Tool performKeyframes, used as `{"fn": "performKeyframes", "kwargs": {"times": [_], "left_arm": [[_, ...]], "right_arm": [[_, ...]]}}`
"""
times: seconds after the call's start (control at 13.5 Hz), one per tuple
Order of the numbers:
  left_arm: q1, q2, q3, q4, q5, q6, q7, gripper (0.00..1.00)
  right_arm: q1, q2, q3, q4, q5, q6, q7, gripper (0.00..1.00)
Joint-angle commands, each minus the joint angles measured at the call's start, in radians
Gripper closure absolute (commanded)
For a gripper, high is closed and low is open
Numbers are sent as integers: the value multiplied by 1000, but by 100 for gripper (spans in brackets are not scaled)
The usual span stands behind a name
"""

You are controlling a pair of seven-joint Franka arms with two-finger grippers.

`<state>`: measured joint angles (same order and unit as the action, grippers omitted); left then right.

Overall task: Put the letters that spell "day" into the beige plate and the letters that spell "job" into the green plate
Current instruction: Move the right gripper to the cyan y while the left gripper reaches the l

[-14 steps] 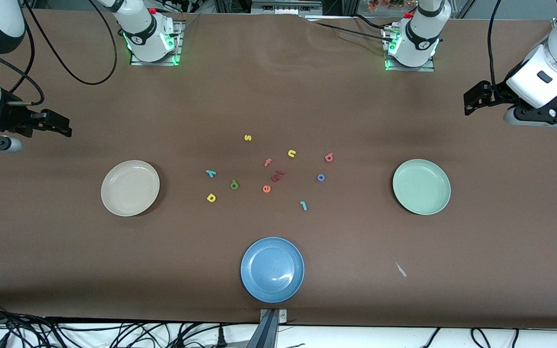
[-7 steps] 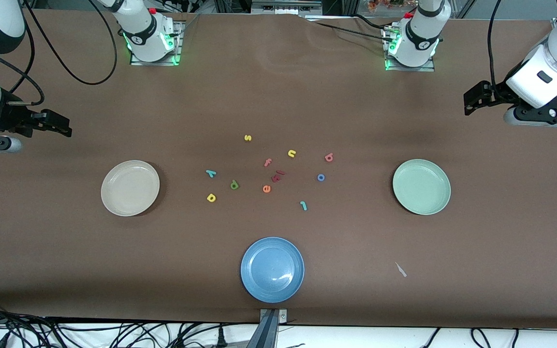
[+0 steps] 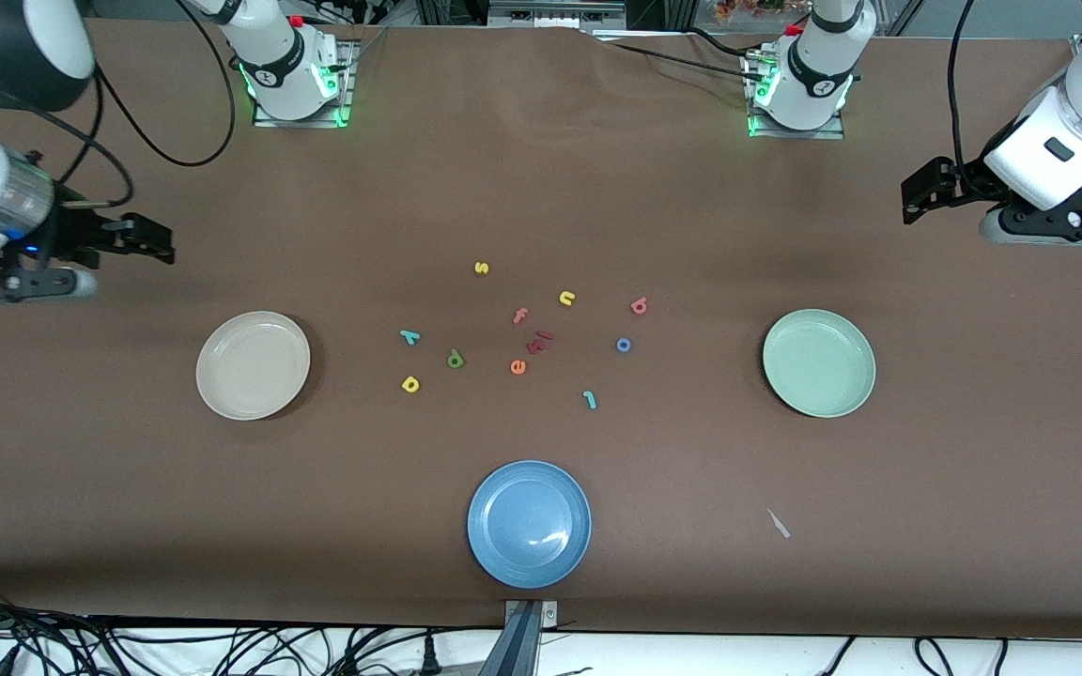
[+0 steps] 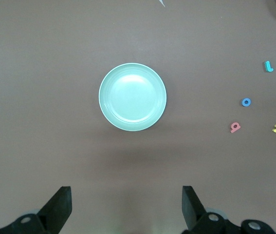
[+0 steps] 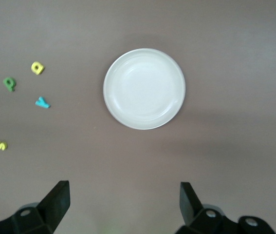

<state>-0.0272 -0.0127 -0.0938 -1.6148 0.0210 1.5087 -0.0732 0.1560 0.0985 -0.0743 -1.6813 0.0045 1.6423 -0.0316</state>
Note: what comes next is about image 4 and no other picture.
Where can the white paper scrap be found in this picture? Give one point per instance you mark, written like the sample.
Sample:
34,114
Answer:
161,3

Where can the pink letter b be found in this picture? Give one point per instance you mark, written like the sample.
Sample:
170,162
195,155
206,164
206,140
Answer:
233,129

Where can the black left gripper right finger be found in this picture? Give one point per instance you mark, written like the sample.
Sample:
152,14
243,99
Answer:
196,217

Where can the teal foam letter l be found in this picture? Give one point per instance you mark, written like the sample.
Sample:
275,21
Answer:
268,67

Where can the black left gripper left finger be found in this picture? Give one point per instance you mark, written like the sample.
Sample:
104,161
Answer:
52,214

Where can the brown table cover sheet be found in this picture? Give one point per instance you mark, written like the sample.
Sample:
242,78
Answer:
55,73

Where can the light green plate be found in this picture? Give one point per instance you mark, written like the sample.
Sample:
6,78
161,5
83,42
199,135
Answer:
132,97

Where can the blue foam letter o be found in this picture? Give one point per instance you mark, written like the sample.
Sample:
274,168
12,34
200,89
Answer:
243,102

